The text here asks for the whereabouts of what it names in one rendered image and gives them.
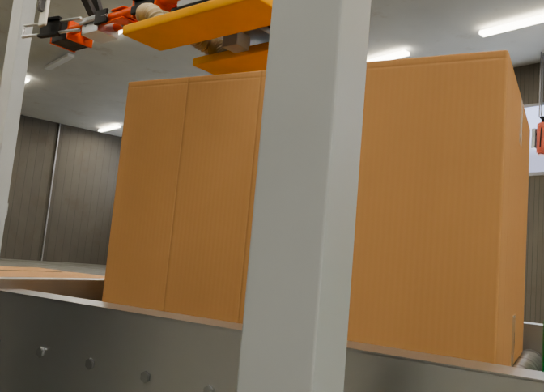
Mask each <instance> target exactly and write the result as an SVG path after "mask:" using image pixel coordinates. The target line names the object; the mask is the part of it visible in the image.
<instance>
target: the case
mask: <svg viewBox="0 0 544 392"><path fill-rule="evenodd" d="M265 81H266V70H260V71H250V72H241V73H231V74H221V75H203V76H194V77H184V78H174V79H156V80H147V81H137V82H129V86H128V92H127V99H126V106H125V118H124V125H123V132H122V139H121V151H120V158H119V165H118V172H117V184H116V191H115V198H114V204H113V217H112V224H111V231H110V238H109V244H108V256H107V264H106V271H105V277H104V290H103V296H102V301H103V302H108V303H114V304H119V305H128V306H134V307H139V308H144V309H153V310H159V311H164V312H169V313H179V314H184V315H189V316H195V317H204V318H209V319H215V320H220V321H225V322H235V323H240V324H243V317H244V301H245V292H246V283H247V274H248V264H249V248H250V239H251V230H252V222H253V204H254V195H255V187H256V178H257V161H258V152H259V143H260V134H261V117H262V109H263V100H264V91H265ZM529 142H530V128H529V123H528V119H527V117H526V113H525V108H524V105H523V102H522V99H521V94H520V90H519V87H518V84H517V81H516V76H515V73H514V69H513V66H512V61H511V58H510V55H509V52H508V50H496V51H486V52H477V53H459V54H449V55H440V56H430V57H420V58H402V59H393V60H383V61H373V62H367V69H366V81H365V93H364V104H363V126H362V138H361V149H360V161H359V183H358V194H357V206H356V218H355V240H354V252H353V263H352V275H351V297H350V308H349V320H348V331H347V340H348V341H353V342H358V343H368V344H373V345H379V346H384V347H394V348H399V349H404V350H409V351H415V352H424V353H430V354H435V355H440V356H450V357H455V358H461V359H466V360H475V361H481V362H486V363H491V364H501V365H506V366H513V364H514V363H515V362H516V360H517V359H518V357H519V356H520V355H521V353H522V352H523V328H524V304H525V259H526V235H527V211H528V188H529Z"/></svg>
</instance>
